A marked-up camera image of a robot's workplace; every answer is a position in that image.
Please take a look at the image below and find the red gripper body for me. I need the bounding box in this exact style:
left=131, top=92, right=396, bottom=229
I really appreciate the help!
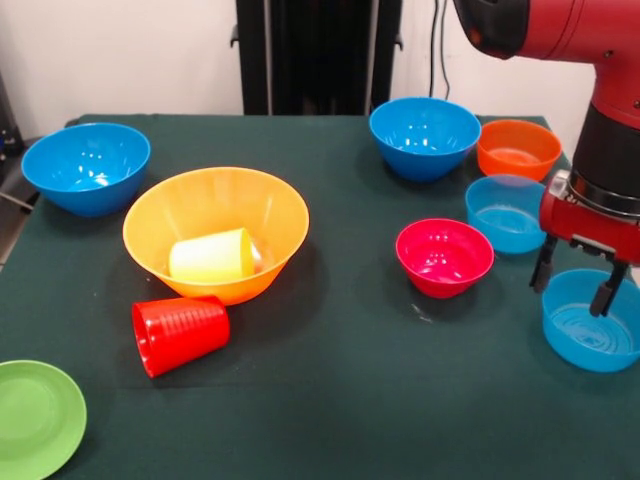
left=538, top=169, right=640, bottom=271

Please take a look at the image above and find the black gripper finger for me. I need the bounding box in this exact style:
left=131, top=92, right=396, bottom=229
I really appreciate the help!
left=529, top=233, right=560, bottom=294
left=588, top=258, right=629, bottom=317

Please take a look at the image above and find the small blue bowl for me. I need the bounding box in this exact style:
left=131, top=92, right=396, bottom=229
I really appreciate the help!
left=541, top=268, right=640, bottom=374
left=464, top=174, right=549, bottom=255

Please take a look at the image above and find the pink bowl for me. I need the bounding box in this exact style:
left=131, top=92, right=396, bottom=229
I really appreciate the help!
left=394, top=218, right=496, bottom=300

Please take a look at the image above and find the yellow cup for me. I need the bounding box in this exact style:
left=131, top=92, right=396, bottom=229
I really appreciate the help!
left=168, top=227, right=256, bottom=282

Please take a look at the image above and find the large yellow bowl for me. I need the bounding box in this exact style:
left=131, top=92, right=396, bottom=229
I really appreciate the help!
left=122, top=166, right=310, bottom=307

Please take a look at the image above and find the red cup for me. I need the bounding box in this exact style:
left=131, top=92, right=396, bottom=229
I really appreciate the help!
left=131, top=295, right=231, bottom=379

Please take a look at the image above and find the large blue bowl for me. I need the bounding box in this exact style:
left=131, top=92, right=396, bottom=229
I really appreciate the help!
left=20, top=122, right=152, bottom=219
left=368, top=96, right=483, bottom=183

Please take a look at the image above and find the green bowl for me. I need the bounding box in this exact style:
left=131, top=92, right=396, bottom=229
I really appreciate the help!
left=0, top=360, right=88, bottom=480

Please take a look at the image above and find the orange bowl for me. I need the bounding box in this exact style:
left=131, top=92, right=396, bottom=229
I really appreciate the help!
left=476, top=119, right=564, bottom=183

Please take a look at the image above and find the dark green tablecloth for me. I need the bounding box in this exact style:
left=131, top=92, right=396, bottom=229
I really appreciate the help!
left=0, top=113, right=640, bottom=480

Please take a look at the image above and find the black stand base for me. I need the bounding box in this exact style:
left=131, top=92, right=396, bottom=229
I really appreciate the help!
left=0, top=144, right=41, bottom=211

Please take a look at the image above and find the black equipment case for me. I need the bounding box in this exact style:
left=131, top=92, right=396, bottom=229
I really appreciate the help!
left=0, top=69, right=25, bottom=159

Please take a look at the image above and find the black wall cable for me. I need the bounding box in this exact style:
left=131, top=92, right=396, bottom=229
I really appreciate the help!
left=429, top=0, right=454, bottom=101

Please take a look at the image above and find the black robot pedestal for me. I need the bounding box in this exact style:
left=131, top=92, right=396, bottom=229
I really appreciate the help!
left=230, top=0, right=405, bottom=117

